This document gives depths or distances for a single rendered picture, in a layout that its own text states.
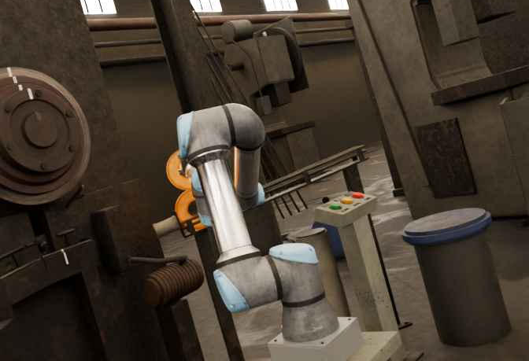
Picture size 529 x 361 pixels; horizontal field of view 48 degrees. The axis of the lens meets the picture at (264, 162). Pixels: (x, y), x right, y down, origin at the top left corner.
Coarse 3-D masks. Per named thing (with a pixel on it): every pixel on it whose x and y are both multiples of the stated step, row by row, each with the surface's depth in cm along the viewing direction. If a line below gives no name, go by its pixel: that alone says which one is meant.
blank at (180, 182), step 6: (174, 156) 217; (168, 162) 216; (174, 162) 216; (168, 168) 216; (174, 168) 216; (168, 174) 216; (174, 174) 216; (174, 180) 216; (180, 180) 216; (186, 180) 217; (180, 186) 216; (186, 186) 217
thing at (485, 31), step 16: (528, 0) 707; (512, 16) 723; (528, 16) 711; (480, 32) 754; (496, 32) 741; (512, 32) 727; (528, 32) 715; (496, 48) 745; (512, 48) 731; (528, 48) 719; (496, 64) 750; (512, 64) 736; (528, 64) 723
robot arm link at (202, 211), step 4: (196, 196) 190; (200, 196) 189; (196, 200) 191; (200, 200) 189; (204, 200) 189; (200, 204) 190; (204, 204) 190; (200, 208) 191; (204, 208) 190; (200, 212) 191; (204, 212) 190; (208, 212) 190; (200, 216) 192; (204, 216) 191; (208, 216) 190; (200, 220) 194; (204, 220) 192; (208, 220) 191; (204, 224) 192; (208, 224) 192
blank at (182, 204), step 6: (186, 192) 226; (180, 198) 226; (186, 198) 226; (192, 198) 227; (180, 204) 226; (186, 204) 226; (180, 210) 226; (186, 210) 226; (180, 216) 226; (186, 216) 226; (192, 216) 227; (192, 222) 227; (198, 228) 227
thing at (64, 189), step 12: (0, 72) 197; (12, 72) 201; (24, 72) 204; (36, 72) 207; (60, 84) 213; (84, 120) 218; (84, 132) 217; (84, 144) 216; (84, 156) 215; (84, 168) 214; (72, 180) 210; (0, 192) 190; (12, 192) 193; (48, 192) 202; (60, 192) 206; (24, 204) 196
